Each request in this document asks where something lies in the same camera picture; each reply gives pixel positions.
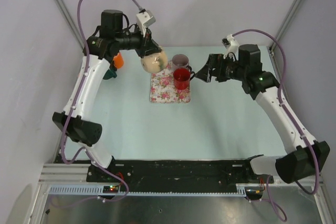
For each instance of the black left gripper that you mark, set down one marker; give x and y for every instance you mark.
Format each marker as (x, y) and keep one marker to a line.
(147, 45)

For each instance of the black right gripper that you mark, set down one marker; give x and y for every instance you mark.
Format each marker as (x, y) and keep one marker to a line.
(214, 61)

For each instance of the purple mug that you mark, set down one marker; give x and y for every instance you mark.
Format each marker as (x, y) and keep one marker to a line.
(181, 61)

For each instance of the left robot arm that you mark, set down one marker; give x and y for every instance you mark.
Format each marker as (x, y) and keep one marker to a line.
(108, 40)

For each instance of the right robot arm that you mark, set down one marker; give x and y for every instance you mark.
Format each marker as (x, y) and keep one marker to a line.
(305, 156)

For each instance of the orange mug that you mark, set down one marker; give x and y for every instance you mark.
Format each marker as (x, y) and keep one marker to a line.
(118, 61)

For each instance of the dark green mug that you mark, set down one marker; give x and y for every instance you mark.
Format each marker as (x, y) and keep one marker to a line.
(111, 72)

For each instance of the floral pattern tray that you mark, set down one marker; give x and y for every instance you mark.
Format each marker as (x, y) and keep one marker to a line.
(162, 89)

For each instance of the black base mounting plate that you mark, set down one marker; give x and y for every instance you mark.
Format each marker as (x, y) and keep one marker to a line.
(232, 170)

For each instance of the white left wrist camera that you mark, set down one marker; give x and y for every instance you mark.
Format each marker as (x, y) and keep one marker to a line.
(144, 20)

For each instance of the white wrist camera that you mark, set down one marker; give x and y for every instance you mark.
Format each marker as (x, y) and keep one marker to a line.
(144, 20)
(231, 45)

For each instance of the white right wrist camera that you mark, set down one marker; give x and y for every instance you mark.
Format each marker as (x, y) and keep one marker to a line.
(231, 45)

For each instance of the grey slotted cable duct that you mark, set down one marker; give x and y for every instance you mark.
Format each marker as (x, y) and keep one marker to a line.
(109, 190)

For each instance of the aluminium frame rail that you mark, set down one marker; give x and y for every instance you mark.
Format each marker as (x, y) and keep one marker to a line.
(77, 173)

